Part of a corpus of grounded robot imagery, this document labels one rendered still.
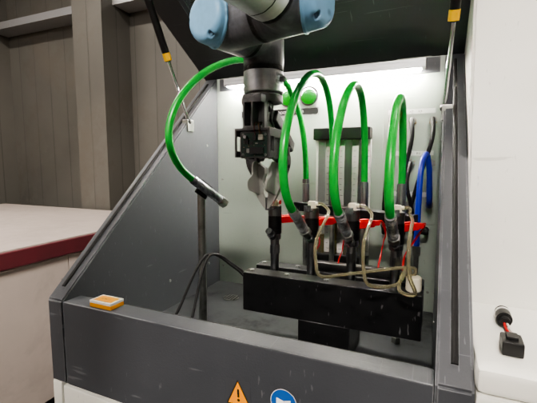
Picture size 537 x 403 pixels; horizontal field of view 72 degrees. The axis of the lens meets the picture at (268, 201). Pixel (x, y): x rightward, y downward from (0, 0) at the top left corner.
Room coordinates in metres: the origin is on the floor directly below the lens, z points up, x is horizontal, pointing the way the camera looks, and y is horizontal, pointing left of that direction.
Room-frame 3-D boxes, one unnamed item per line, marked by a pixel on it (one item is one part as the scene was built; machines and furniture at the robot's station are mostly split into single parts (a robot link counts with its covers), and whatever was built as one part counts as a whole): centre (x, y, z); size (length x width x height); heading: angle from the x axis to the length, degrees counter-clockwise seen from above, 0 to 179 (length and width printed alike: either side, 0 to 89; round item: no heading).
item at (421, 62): (1.00, -0.12, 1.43); 0.54 x 0.03 x 0.02; 66
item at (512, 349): (0.46, -0.31, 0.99); 0.12 x 0.02 x 0.02; 153
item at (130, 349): (0.54, 0.08, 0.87); 0.62 x 0.04 x 0.16; 66
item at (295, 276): (0.71, -0.12, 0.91); 0.34 x 0.10 x 0.15; 66
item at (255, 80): (0.71, 0.01, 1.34); 0.08 x 0.08 x 0.05
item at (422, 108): (0.90, -0.34, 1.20); 0.13 x 0.03 x 0.31; 66
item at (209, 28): (0.62, 0.06, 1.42); 0.11 x 0.11 x 0.08; 53
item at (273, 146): (0.70, 0.01, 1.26); 0.09 x 0.08 x 0.12; 156
